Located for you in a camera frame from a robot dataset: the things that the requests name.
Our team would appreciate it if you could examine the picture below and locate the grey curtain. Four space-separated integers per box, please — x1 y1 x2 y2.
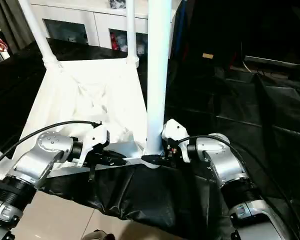
0 0 38 51

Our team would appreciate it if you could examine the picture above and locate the black horizontal rail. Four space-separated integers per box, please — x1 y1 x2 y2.
242 56 300 68

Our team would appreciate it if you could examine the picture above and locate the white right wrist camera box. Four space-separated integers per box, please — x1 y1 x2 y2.
161 119 191 163

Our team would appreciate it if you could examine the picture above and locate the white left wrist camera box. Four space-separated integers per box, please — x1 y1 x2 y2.
72 124 111 167

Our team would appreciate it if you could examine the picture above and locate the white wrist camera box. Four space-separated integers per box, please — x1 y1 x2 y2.
161 119 191 163
72 124 111 167

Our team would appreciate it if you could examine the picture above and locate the dark object on cabinet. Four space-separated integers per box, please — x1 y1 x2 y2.
110 0 127 10

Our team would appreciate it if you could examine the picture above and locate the white plastic table top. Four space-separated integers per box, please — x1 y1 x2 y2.
0 54 166 182

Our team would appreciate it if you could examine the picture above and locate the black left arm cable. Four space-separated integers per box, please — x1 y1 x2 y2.
0 120 102 173

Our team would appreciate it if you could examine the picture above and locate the white plastic table leg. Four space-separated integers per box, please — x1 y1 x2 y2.
125 0 140 63
144 0 173 156
17 0 62 68

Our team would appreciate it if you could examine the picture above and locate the black plastic mat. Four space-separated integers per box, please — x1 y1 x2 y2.
0 39 300 240

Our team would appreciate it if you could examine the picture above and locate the white cabinet with glass doors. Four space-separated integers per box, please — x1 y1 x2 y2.
27 0 183 56

